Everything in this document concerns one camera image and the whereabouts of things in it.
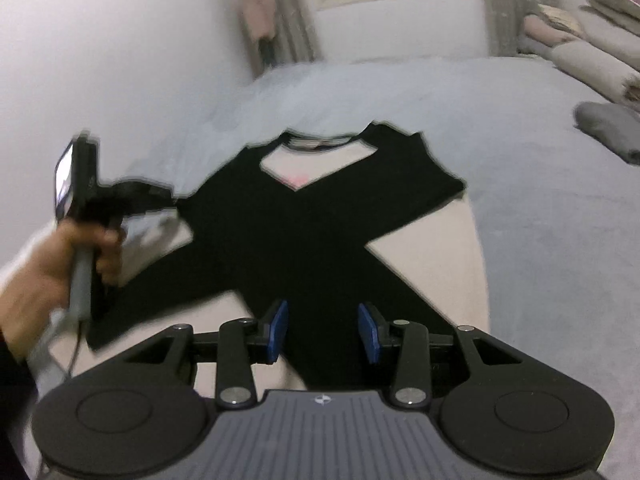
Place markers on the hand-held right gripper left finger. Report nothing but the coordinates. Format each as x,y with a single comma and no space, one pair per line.
277,330

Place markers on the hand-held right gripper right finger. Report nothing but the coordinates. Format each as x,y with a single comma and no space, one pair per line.
369,332

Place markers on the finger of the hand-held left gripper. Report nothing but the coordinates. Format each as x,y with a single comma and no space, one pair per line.
145,194

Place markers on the beige sweatshirt with black sleeves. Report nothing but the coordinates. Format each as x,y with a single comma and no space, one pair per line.
300,240

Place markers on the person's left forearm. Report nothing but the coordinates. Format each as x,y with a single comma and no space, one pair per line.
12,410

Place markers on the person's left hand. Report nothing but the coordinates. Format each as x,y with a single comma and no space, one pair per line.
40,280

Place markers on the grey hanging garment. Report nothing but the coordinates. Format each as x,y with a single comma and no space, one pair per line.
266,52

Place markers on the grey bed blanket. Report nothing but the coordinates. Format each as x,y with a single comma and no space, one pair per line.
550,260

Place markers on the pink hanging garment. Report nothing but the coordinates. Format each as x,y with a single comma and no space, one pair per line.
257,5

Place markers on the grey star-patterned curtain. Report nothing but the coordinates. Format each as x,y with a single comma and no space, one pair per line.
295,15
510,10

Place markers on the grey folded garment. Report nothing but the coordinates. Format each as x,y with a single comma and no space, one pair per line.
610,130

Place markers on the pink folded blanket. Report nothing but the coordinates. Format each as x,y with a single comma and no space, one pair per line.
540,35

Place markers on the grey folded quilts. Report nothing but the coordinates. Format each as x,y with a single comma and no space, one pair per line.
595,60

